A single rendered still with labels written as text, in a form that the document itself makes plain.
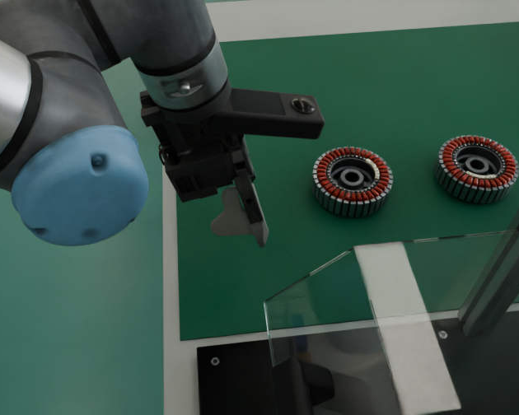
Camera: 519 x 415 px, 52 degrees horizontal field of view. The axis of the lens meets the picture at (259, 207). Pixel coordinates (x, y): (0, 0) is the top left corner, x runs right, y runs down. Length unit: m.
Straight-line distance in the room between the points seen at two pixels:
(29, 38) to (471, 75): 0.82
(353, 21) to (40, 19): 0.82
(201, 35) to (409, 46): 0.69
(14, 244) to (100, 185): 1.51
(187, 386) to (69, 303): 1.02
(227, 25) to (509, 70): 0.54
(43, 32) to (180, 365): 0.40
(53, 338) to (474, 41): 1.25
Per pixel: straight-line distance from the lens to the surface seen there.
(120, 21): 0.42
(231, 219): 0.58
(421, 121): 0.93
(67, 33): 0.41
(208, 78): 0.47
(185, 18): 0.44
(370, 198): 0.74
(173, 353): 0.65
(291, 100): 0.54
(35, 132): 0.30
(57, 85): 0.32
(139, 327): 1.53
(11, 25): 0.42
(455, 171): 0.80
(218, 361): 0.62
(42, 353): 1.57
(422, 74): 1.03
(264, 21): 1.13
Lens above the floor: 1.33
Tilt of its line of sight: 50 degrees down
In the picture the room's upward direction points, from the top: straight up
